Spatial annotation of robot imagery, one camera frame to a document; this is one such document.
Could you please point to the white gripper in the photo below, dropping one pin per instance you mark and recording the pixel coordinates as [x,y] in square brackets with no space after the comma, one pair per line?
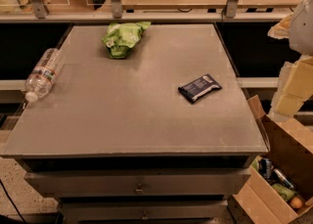
[302,29]

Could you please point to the dark blue rxbar wrapper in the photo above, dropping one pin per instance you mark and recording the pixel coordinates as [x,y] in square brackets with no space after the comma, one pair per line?
[199,88]

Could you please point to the green rice chip bag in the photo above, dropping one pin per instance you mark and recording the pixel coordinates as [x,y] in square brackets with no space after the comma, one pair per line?
[121,38]

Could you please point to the silver drink can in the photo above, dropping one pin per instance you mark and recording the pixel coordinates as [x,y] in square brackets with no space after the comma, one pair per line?
[283,179]

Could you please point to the green snack packet in box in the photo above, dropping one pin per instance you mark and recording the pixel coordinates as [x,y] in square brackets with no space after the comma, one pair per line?
[285,193]

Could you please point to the upper drawer with knob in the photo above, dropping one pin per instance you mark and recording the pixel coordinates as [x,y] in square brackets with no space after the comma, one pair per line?
[137,183]

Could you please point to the drawer with knob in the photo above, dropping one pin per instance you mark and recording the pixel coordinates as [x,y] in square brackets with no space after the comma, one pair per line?
[137,183]
[142,211]

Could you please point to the orange fruit in box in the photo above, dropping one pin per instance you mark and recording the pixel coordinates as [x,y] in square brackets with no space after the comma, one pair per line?
[297,202]

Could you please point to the grey drawer cabinet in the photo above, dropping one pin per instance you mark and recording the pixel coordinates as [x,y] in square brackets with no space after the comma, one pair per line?
[106,114]

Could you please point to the lower drawer with knob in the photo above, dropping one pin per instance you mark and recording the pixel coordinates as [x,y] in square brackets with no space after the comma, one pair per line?
[142,211]

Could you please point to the clear plastic water bottle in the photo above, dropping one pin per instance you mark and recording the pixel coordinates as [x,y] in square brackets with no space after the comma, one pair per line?
[44,75]

